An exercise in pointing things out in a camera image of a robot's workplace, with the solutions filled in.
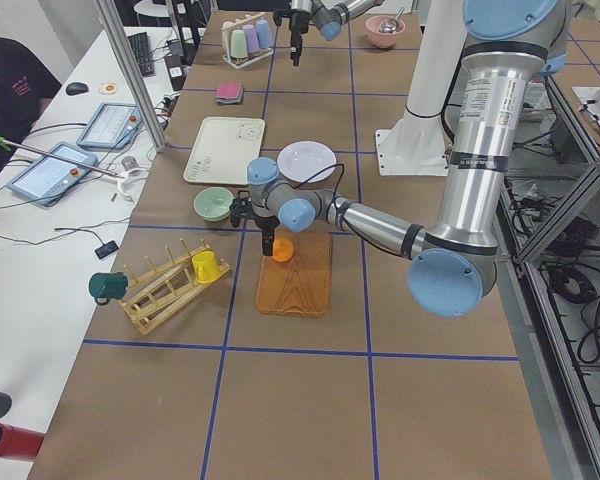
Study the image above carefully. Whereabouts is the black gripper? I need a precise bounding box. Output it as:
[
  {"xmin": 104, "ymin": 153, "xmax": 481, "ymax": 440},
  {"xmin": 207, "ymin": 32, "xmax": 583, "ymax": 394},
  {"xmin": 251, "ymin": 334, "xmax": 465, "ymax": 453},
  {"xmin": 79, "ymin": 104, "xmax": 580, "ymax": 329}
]
[
  {"xmin": 289, "ymin": 10, "xmax": 306, "ymax": 66},
  {"xmin": 254, "ymin": 215, "xmax": 278, "ymax": 257}
]

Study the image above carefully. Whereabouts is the orange fruit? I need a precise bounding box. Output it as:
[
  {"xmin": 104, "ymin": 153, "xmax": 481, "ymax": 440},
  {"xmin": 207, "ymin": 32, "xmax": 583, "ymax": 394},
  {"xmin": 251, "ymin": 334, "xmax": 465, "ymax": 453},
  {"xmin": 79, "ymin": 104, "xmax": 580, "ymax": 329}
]
[{"xmin": 272, "ymin": 237, "xmax": 295, "ymax": 263}]

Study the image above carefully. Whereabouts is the white round plate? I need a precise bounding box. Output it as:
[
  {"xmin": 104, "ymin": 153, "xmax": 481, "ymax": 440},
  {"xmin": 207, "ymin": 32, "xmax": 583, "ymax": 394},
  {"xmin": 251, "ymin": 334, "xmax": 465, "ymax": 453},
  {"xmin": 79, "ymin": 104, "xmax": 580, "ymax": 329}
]
[{"xmin": 277, "ymin": 141, "xmax": 337, "ymax": 183}]

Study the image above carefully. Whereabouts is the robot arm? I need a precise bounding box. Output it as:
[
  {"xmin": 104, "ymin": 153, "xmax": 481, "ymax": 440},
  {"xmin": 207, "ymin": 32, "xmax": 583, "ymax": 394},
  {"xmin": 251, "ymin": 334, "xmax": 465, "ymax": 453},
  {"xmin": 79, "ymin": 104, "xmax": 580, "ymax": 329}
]
[
  {"xmin": 247, "ymin": 1, "xmax": 572, "ymax": 317},
  {"xmin": 277, "ymin": 0, "xmax": 384, "ymax": 67}
]

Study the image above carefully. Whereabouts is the cream bear tray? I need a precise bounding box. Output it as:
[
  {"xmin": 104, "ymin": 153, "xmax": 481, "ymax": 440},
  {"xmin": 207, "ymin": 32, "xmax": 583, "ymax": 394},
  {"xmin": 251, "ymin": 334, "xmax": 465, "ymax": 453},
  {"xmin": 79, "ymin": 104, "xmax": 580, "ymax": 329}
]
[{"xmin": 183, "ymin": 116, "xmax": 265, "ymax": 186}]

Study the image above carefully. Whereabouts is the blue cup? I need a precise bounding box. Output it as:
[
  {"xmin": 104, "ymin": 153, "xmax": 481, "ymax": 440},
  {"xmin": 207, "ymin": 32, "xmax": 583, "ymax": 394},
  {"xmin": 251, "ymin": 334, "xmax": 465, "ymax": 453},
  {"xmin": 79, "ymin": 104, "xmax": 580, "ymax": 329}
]
[{"xmin": 255, "ymin": 19, "xmax": 273, "ymax": 50}]

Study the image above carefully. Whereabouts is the purple cup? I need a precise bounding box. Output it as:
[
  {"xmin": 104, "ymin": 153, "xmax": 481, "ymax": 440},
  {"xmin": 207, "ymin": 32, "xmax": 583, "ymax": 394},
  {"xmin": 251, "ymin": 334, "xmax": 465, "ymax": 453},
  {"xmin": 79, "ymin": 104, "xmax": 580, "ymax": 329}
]
[{"xmin": 242, "ymin": 24, "xmax": 260, "ymax": 55}]

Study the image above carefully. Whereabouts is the wooden cutting board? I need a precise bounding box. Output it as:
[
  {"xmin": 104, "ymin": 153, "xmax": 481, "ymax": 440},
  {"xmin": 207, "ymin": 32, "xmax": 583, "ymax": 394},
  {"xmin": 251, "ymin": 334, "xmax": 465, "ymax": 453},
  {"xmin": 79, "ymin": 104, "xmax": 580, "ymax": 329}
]
[{"xmin": 255, "ymin": 230, "xmax": 332, "ymax": 318}]

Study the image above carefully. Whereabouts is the green cup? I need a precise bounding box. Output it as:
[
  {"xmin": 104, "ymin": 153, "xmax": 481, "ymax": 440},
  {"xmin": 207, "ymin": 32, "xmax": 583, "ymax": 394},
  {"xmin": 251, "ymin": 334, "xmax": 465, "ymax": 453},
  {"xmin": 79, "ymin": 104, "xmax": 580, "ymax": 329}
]
[{"xmin": 230, "ymin": 29, "xmax": 248, "ymax": 62}]

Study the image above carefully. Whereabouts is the yellow mug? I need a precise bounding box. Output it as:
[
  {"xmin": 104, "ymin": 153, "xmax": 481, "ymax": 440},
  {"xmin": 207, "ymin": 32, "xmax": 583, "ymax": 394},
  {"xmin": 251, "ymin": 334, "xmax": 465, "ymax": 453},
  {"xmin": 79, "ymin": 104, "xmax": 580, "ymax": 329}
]
[{"xmin": 192, "ymin": 250, "xmax": 222, "ymax": 284}]

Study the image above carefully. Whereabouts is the green bowl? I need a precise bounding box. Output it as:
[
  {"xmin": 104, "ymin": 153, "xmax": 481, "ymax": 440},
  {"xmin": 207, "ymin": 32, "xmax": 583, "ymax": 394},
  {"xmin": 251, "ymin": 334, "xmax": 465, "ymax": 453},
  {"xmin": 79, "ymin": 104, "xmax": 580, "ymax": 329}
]
[{"xmin": 193, "ymin": 186, "xmax": 234, "ymax": 222}]

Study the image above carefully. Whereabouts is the white cup rack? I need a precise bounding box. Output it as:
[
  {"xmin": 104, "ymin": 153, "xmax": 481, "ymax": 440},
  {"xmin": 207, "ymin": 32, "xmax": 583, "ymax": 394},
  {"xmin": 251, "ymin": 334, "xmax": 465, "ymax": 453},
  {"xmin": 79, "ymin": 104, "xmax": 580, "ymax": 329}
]
[{"xmin": 221, "ymin": 12, "xmax": 274, "ymax": 69}]

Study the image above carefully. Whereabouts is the grey cloth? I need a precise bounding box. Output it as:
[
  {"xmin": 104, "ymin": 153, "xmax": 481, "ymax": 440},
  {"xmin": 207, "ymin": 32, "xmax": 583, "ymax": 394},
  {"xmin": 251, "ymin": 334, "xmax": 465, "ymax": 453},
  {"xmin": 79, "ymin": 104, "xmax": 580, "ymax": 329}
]
[{"xmin": 215, "ymin": 82, "xmax": 244, "ymax": 105}]

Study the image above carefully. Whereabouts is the pink cloth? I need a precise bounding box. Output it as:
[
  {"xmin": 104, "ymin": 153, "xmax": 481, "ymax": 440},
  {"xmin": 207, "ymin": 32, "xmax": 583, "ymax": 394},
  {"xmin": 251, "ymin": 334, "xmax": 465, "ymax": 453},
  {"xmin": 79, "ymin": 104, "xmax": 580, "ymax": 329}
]
[{"xmin": 216, "ymin": 82, "xmax": 243, "ymax": 101}]

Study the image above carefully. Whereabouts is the pink bowl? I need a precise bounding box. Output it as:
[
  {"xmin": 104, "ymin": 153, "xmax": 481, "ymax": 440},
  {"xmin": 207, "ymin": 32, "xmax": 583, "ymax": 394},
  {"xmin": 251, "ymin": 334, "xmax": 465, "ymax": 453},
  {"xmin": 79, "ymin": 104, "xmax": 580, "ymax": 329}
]
[{"xmin": 365, "ymin": 14, "xmax": 406, "ymax": 49}]

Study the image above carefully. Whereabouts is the metal spoon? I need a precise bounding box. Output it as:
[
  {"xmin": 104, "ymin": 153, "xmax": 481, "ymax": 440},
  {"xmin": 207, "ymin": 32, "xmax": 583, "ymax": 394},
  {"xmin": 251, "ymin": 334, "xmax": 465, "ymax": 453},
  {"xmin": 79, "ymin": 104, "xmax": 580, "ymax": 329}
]
[{"xmin": 378, "ymin": 7, "xmax": 405, "ymax": 34}]

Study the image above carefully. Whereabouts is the wooden drying rack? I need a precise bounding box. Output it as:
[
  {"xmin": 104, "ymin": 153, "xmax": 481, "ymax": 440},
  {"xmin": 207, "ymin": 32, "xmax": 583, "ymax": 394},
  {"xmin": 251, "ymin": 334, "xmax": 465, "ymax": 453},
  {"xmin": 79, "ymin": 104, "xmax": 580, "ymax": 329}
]
[{"xmin": 118, "ymin": 239, "xmax": 231, "ymax": 335}]

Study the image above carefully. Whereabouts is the black keyboard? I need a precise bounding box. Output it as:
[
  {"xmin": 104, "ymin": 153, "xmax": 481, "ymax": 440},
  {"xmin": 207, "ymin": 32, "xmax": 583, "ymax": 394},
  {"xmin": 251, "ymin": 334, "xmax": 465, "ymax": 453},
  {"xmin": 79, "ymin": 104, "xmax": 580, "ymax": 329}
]
[{"xmin": 127, "ymin": 32, "xmax": 155, "ymax": 77}]

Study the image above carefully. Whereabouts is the small black device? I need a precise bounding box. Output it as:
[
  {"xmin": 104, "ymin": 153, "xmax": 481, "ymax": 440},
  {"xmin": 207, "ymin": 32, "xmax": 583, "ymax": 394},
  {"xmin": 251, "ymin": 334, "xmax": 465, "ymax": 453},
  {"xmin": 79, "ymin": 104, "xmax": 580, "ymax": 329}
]
[{"xmin": 94, "ymin": 241, "xmax": 119, "ymax": 260}]

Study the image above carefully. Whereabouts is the dark green mug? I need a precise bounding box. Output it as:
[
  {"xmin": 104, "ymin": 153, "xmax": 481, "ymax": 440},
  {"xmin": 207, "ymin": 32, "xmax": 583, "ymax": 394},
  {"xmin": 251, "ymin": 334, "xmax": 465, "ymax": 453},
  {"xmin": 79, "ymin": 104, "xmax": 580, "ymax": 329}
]
[{"xmin": 88, "ymin": 272, "xmax": 129, "ymax": 305}]

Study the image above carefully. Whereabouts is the far teach pendant tablet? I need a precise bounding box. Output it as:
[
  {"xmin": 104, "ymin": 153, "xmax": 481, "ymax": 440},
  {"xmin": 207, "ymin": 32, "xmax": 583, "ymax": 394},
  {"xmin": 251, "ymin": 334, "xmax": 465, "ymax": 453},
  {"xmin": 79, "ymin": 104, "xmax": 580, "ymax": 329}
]
[{"xmin": 77, "ymin": 103, "xmax": 142, "ymax": 150}]

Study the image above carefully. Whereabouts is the teach pendant tablet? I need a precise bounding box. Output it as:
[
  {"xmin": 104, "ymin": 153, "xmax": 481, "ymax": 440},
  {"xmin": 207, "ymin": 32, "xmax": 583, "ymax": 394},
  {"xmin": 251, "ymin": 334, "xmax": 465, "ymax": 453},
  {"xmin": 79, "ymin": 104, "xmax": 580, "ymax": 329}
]
[
  {"xmin": 6, "ymin": 142, "xmax": 98, "ymax": 206},
  {"xmin": 77, "ymin": 103, "xmax": 142, "ymax": 150}
]

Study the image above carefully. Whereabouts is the black computer mouse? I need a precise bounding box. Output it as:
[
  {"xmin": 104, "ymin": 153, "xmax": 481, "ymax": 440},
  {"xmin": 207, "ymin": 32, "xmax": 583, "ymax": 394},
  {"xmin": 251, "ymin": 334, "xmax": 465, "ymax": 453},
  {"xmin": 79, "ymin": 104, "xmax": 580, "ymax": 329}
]
[{"xmin": 65, "ymin": 81, "xmax": 89, "ymax": 96}]

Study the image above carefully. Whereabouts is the near teach pendant tablet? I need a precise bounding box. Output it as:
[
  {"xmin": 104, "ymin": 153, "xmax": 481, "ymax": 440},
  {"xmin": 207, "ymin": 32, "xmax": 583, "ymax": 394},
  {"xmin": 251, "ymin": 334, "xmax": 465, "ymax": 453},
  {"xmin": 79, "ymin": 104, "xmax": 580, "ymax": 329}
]
[{"xmin": 6, "ymin": 142, "xmax": 98, "ymax": 206}]

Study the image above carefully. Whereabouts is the reacher grabber stick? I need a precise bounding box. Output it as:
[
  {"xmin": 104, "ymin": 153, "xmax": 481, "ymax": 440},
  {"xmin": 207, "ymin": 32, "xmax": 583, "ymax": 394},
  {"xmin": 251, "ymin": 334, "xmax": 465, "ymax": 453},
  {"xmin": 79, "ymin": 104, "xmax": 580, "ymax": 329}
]
[{"xmin": 0, "ymin": 136, "xmax": 149, "ymax": 201}]

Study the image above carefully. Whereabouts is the person in black shirt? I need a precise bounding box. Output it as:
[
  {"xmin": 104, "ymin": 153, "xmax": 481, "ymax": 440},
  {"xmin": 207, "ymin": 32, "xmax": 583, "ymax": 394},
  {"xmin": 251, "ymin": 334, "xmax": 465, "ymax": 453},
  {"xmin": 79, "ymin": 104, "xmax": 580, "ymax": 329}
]
[{"xmin": 0, "ymin": 33, "xmax": 63, "ymax": 199}]

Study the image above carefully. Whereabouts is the red tube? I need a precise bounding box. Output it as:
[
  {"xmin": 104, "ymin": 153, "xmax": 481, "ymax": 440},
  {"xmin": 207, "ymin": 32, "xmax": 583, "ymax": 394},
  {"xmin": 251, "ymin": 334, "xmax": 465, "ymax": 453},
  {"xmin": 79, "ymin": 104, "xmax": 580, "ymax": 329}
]
[{"xmin": 0, "ymin": 423, "xmax": 45, "ymax": 461}]

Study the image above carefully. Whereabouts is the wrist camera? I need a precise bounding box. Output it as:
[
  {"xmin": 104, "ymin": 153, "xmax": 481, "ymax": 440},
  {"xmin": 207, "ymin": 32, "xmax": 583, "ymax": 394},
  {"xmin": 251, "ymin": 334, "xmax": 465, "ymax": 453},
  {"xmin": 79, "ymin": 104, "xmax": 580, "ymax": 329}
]
[
  {"xmin": 229, "ymin": 189, "xmax": 254, "ymax": 228},
  {"xmin": 272, "ymin": 8, "xmax": 292, "ymax": 27}
]

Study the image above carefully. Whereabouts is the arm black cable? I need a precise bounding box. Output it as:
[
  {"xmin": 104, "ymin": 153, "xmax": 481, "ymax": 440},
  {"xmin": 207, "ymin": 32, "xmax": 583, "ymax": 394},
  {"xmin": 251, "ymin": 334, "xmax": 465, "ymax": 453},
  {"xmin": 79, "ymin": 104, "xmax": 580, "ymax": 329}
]
[{"xmin": 292, "ymin": 162, "xmax": 354, "ymax": 231}]

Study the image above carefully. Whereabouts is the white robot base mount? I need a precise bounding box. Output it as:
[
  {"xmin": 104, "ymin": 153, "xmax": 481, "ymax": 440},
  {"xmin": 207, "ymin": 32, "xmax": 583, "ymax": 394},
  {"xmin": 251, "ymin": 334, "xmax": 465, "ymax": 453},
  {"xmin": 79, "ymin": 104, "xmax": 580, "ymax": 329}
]
[{"xmin": 376, "ymin": 0, "xmax": 467, "ymax": 176}]

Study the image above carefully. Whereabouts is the aluminium frame post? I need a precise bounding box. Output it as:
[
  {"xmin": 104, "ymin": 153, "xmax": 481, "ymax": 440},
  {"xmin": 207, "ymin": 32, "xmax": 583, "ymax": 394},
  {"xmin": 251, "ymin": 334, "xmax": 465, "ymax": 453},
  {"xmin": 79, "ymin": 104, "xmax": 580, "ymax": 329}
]
[{"xmin": 94, "ymin": 0, "xmax": 167, "ymax": 153}]

